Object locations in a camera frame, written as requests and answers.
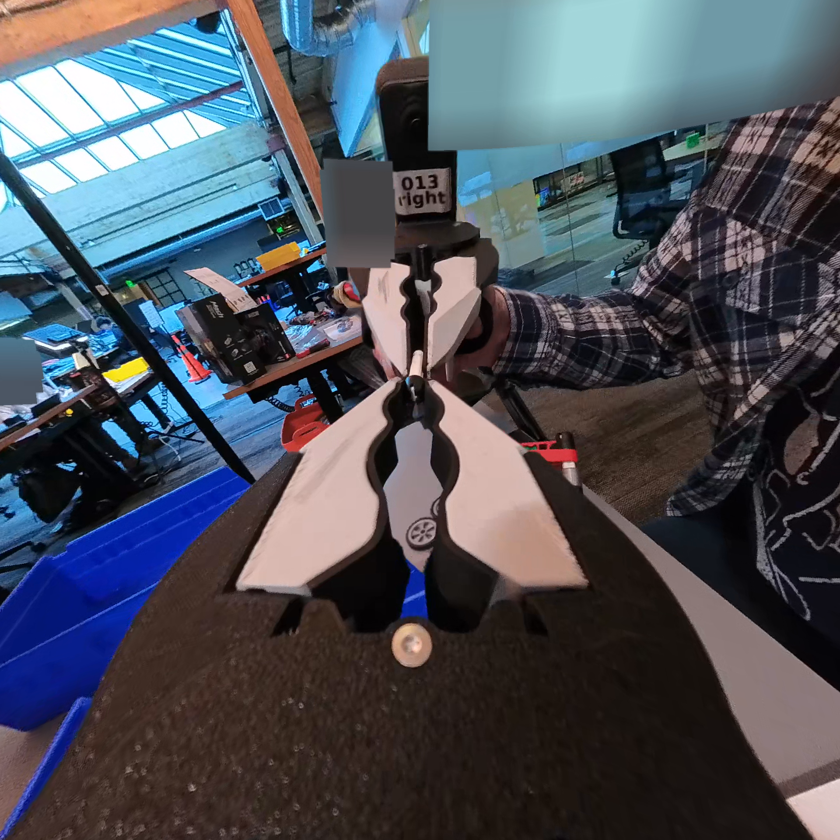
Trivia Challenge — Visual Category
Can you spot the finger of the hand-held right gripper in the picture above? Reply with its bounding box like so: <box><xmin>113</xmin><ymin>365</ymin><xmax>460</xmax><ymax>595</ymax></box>
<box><xmin>422</xmin><ymin>255</ymin><xmax>484</xmax><ymax>383</ymax></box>
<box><xmin>361</xmin><ymin>260</ymin><xmax>421</xmax><ymax>382</ymax></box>

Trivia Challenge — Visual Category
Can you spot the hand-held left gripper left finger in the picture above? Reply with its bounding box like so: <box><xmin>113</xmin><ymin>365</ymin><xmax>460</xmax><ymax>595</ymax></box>
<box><xmin>237</xmin><ymin>378</ymin><xmax>414</xmax><ymax>620</ymax></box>

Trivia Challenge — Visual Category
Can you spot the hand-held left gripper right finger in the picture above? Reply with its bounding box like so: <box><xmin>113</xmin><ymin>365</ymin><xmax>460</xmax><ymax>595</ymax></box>
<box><xmin>420</xmin><ymin>381</ymin><xmax>589</xmax><ymax>620</ymax></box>

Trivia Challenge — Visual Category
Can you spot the person's right hand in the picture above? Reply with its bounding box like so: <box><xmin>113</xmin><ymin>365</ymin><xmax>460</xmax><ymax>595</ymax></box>
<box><xmin>483</xmin><ymin>292</ymin><xmax>513</xmax><ymax>371</ymax></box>

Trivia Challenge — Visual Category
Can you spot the red crate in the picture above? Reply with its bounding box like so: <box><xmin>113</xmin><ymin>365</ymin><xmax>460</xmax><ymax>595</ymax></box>
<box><xmin>281</xmin><ymin>394</ymin><xmax>330</xmax><ymax>455</ymax></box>

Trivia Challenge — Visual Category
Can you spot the black product carton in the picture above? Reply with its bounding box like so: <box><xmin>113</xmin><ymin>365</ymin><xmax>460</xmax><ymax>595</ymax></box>
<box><xmin>178</xmin><ymin>296</ymin><xmax>298</xmax><ymax>385</ymax></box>

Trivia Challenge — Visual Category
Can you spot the orange traffic cone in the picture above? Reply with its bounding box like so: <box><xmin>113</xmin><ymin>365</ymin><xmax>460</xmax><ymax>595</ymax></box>
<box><xmin>175</xmin><ymin>344</ymin><xmax>211</xmax><ymax>384</ymax></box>

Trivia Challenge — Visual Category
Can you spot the black office chair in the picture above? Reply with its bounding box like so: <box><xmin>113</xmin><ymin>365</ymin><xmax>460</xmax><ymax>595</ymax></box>
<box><xmin>609</xmin><ymin>132</ymin><xmax>711</xmax><ymax>279</ymax></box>

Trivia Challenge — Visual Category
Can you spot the black metal pole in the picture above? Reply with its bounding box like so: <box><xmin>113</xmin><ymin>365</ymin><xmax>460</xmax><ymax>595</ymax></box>
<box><xmin>0</xmin><ymin>149</ymin><xmax>258</xmax><ymax>485</ymax></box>

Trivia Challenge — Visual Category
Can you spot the person's clothed body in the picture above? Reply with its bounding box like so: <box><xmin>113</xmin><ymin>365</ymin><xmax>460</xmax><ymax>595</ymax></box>
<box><xmin>641</xmin><ymin>99</ymin><xmax>840</xmax><ymax>690</ymax></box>

